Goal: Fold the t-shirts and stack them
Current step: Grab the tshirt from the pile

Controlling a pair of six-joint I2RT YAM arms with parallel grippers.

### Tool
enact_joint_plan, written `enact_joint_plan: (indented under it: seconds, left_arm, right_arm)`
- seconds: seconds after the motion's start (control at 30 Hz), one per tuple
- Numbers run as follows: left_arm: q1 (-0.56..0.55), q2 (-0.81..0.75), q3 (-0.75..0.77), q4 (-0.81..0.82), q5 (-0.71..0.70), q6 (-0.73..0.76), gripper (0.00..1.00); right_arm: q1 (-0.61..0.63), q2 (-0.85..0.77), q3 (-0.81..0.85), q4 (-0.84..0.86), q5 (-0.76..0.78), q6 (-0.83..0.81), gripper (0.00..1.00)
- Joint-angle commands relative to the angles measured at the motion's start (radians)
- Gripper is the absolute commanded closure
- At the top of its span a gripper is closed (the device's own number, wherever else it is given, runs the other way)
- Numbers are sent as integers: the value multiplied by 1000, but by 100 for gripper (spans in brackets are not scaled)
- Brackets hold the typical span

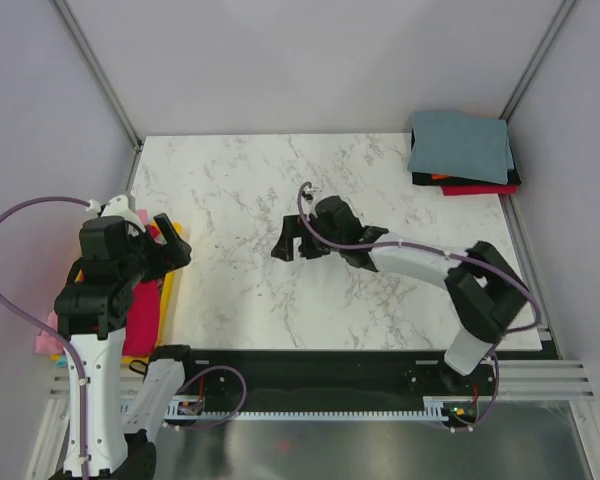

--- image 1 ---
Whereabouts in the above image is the pink t-shirt in bin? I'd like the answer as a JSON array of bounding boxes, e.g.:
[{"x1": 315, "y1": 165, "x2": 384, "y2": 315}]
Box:
[{"x1": 33, "y1": 209, "x2": 149, "y2": 355}]

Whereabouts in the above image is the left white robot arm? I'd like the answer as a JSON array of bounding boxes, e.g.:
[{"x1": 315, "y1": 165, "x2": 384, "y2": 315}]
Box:
[{"x1": 54, "y1": 194, "x2": 200, "y2": 479}]

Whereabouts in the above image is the folded red t-shirt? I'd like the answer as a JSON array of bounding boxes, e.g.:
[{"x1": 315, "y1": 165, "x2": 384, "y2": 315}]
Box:
[{"x1": 441, "y1": 185, "x2": 517, "y2": 196}]

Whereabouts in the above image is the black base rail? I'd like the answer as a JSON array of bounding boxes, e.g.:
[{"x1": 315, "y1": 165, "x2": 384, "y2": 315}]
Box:
[{"x1": 149, "y1": 345, "x2": 495, "y2": 412}]

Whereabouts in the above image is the folded grey-blue t-shirt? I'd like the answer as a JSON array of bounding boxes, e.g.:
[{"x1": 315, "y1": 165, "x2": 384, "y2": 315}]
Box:
[{"x1": 407, "y1": 110, "x2": 514, "y2": 185}]

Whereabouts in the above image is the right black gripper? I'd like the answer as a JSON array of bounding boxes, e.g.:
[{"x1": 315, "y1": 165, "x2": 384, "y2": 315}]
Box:
[{"x1": 271, "y1": 215, "x2": 343, "y2": 262}]

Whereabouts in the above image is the crimson red t-shirt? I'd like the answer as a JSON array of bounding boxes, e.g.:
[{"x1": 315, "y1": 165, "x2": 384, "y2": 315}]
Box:
[{"x1": 122, "y1": 281, "x2": 160, "y2": 357}]

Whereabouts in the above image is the white slotted cable duct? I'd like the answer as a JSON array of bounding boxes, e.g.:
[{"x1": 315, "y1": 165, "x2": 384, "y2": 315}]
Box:
[{"x1": 164, "y1": 400, "x2": 449, "y2": 422}]

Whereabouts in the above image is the yellow plastic bin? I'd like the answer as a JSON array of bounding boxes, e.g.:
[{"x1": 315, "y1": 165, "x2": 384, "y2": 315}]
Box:
[{"x1": 46, "y1": 221, "x2": 175, "y2": 366}]

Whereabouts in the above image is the folded orange t-shirt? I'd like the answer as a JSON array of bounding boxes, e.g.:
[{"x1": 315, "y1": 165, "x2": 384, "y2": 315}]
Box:
[{"x1": 431, "y1": 174, "x2": 452, "y2": 181}]

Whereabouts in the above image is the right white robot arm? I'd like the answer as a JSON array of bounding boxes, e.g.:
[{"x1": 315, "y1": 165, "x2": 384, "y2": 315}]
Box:
[{"x1": 271, "y1": 193, "x2": 530, "y2": 394}]

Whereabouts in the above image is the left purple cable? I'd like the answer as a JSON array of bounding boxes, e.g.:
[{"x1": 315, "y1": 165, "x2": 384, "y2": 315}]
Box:
[{"x1": 0, "y1": 196, "x2": 94, "y2": 464}]

